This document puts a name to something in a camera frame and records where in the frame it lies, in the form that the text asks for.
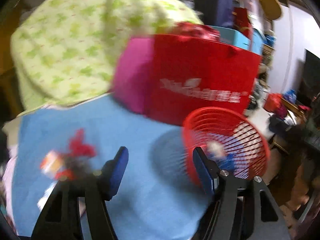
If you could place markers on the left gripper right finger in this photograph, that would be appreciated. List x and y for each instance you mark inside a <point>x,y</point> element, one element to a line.
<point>239,208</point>

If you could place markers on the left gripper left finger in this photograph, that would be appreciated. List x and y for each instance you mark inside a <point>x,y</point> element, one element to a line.
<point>60,216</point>

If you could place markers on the red ribbon bow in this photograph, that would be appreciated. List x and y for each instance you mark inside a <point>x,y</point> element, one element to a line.
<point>77,147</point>

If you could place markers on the blue and white carton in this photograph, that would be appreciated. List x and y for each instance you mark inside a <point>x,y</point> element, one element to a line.
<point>217,153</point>

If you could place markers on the orange white medicine box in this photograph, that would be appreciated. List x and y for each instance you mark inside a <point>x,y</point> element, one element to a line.
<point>52,164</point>

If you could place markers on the blue blanket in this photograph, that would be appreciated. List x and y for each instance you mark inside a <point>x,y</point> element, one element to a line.
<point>156,199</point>

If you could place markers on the red mesh wastebasket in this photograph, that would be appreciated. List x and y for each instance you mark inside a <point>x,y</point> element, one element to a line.
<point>239,139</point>

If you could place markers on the magenta pillow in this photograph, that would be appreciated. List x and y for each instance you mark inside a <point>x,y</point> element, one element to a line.
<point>131,82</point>

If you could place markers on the red paper shopping bag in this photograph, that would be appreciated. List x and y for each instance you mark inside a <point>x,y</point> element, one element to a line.
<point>189,73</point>

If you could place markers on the green clover quilt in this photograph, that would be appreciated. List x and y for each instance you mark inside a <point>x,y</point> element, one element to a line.
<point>66,51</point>

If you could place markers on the light blue box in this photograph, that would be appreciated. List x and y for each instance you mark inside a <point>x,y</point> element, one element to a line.
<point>237,39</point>

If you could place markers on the red foil gift wrap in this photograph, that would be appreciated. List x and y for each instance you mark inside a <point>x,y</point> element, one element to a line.
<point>196,30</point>

